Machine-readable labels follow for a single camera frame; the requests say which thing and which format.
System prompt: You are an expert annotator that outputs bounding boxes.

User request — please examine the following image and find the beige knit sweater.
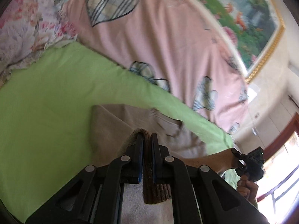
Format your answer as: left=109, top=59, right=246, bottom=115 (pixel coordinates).
left=90, top=103, right=208, bottom=224

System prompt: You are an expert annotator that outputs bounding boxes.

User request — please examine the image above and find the person's right hand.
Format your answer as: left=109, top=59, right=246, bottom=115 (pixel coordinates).
left=237, top=175, right=258, bottom=207

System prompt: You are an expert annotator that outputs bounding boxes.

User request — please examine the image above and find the green bed sheet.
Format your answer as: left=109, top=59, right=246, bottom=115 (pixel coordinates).
left=1, top=43, right=233, bottom=221

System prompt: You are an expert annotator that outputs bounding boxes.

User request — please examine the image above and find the pink heart-pattern quilt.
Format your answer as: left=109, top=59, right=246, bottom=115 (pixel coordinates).
left=63, top=0, right=248, bottom=134

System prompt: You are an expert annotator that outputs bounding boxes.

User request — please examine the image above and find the gold-framed landscape painting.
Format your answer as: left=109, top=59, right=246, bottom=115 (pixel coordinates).
left=199, top=0, right=285, bottom=83

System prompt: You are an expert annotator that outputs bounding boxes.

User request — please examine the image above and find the floral ruffled pillow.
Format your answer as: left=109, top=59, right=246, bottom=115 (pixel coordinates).
left=1, top=0, right=78, bottom=84

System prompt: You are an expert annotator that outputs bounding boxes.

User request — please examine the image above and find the red wooden window frame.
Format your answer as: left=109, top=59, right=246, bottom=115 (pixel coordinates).
left=257, top=113, right=298, bottom=202

